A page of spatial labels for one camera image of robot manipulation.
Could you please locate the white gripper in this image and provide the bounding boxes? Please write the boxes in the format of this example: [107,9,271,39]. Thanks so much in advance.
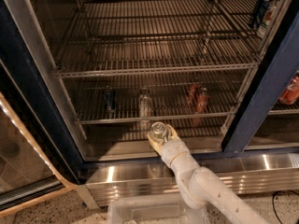
[147,124,189,167]

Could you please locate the silver green 7up can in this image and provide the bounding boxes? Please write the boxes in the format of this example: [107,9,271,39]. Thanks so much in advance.
[150,121,168,140]

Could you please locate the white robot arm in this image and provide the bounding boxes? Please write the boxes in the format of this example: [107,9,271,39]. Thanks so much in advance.
[147,122,270,224]

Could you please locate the red can front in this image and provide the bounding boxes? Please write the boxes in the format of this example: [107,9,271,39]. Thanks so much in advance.
[195,87,209,114]

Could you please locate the red can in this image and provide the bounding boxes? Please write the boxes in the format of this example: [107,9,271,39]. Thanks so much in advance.
[195,87,209,114]
[187,84,199,105]

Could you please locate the red can rear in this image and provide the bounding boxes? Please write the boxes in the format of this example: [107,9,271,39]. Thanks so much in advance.
[187,84,199,105]

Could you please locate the dark blue can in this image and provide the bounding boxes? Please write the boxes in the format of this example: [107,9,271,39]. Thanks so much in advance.
[104,88,116,112]

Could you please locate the steel fridge base grille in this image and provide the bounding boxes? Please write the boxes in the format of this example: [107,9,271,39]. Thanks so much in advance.
[86,153,299,206]

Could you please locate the glass fridge door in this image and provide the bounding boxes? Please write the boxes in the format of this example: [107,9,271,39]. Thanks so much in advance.
[0,70,76,217]

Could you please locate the orange can right compartment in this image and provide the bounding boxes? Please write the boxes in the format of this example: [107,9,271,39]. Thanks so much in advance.
[278,76,299,105]

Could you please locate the white can upper shelf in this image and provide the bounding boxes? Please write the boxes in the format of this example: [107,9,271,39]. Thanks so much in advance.
[256,0,280,38]

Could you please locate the blue can upper shelf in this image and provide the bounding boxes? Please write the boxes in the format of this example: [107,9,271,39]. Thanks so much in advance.
[248,0,273,29]

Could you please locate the clear glass bottle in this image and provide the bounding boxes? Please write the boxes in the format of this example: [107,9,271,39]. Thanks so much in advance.
[139,88,152,122]

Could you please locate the clear plastic bin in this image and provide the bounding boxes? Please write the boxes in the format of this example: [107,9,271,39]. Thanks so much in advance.
[107,193,210,224]

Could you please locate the lower wire shelf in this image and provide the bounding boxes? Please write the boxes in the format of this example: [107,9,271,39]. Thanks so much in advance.
[64,70,247,125]

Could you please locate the wire shelf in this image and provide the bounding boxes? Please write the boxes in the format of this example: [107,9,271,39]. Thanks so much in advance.
[64,70,247,125]
[54,0,261,78]

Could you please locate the upper wire shelf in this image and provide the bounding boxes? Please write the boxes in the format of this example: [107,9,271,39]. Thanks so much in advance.
[54,0,261,78]

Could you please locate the black cable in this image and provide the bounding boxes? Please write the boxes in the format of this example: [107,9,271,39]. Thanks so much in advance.
[272,189,299,224]

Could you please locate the blue fridge centre post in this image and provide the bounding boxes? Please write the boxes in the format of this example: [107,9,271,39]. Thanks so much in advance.
[221,0,299,155]

